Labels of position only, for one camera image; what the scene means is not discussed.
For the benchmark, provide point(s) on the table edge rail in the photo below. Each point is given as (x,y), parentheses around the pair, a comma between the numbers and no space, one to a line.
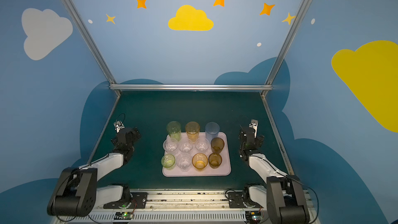
(277,136)
(103,130)

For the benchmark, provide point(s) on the right green circuit board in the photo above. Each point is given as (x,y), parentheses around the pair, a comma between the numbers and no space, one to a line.
(254,217)

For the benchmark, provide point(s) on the left aluminium frame post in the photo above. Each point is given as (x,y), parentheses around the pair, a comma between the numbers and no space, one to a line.
(81,26)

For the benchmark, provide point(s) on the tall green transparent glass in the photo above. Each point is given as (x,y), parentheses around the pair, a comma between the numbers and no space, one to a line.
(174,130)

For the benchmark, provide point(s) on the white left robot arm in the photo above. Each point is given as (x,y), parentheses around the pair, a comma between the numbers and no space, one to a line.
(76,193)

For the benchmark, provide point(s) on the white vented cable duct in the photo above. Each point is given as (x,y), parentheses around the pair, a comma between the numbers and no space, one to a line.
(165,217)

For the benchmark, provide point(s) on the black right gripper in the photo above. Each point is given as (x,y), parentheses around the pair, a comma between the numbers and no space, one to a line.
(245,133)

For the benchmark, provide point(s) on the green circuit board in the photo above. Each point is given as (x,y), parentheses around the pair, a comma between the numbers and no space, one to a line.
(254,217)
(123,216)

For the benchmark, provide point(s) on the left table edge rail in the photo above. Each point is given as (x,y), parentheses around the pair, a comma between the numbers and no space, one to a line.
(103,130)

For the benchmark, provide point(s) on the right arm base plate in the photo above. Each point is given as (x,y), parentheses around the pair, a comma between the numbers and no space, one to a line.
(235,200)

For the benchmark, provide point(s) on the right aluminium frame post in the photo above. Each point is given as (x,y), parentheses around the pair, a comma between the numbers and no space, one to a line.
(300,15)

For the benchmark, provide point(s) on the tall frosted blue glass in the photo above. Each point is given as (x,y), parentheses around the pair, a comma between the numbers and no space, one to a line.
(211,131)

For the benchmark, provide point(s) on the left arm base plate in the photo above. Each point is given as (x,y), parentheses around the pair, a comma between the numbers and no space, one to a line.
(133,200)

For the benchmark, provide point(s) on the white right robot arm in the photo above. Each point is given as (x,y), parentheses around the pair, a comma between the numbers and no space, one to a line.
(283,196)

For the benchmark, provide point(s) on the aluminium frame post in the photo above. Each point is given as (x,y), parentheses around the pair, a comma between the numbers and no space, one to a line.
(300,15)
(81,26)

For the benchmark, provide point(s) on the clear faceted glass three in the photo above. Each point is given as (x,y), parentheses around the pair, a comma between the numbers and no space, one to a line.
(201,145)

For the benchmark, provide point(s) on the clear faceted glass one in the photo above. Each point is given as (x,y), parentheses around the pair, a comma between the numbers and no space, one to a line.
(184,161)

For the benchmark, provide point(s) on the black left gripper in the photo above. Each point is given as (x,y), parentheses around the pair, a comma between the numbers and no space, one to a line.
(133,134)

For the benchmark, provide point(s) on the dimpled amber glass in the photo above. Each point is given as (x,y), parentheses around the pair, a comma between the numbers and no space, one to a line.
(214,160)
(217,145)

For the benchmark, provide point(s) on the clear faceted glass two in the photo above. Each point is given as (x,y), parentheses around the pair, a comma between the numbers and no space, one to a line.
(186,146)

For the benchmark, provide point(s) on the left green circuit board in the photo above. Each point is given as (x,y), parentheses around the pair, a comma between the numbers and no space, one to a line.
(123,216)

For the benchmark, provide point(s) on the horizontal aluminium frame rail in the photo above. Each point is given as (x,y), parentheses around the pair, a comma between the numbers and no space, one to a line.
(155,87)

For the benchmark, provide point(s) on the small green transparent glass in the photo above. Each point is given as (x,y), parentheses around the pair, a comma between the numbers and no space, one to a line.
(168,161)

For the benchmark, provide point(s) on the tall yellow transparent glass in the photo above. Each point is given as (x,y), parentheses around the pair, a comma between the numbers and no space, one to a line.
(192,130)

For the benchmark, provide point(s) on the clear faceted glass four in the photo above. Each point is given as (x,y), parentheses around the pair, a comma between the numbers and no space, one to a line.
(170,146)

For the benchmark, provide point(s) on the short yellow transparent glass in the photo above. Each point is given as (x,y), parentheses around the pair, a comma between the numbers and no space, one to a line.
(199,161)

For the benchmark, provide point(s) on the white plastic tray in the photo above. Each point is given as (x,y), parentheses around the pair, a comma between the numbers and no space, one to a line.
(223,170)

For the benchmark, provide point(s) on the right table edge rail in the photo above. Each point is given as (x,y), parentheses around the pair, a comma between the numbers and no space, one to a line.
(277,136)

